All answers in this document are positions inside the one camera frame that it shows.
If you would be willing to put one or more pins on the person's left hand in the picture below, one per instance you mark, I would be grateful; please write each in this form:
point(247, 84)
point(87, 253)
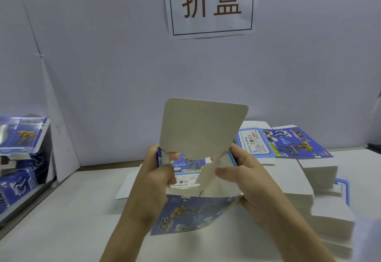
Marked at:
point(146, 190)

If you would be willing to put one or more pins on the person's right hand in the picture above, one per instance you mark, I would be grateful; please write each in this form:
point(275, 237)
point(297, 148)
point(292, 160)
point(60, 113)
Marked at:
point(256, 184)

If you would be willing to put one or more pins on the stack of boxes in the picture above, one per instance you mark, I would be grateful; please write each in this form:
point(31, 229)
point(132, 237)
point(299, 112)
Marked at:
point(126, 184)
point(324, 211)

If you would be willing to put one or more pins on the blue dog-print cardboard box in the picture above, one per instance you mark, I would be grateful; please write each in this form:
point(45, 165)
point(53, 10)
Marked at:
point(202, 122)

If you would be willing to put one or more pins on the pile of blue boxes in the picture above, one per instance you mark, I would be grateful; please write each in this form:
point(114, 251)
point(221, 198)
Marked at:
point(24, 136)

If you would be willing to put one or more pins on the person's left forearm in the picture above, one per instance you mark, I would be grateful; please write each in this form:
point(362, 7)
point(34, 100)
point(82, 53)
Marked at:
point(122, 241)

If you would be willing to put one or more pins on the person's right forearm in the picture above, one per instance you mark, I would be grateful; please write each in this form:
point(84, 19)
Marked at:
point(300, 241)

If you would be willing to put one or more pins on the black object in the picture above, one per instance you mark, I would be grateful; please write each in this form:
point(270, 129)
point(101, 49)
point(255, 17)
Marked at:
point(374, 148)

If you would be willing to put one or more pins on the white paper wall sign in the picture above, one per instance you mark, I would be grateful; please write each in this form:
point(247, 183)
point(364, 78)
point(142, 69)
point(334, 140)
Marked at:
point(209, 26)

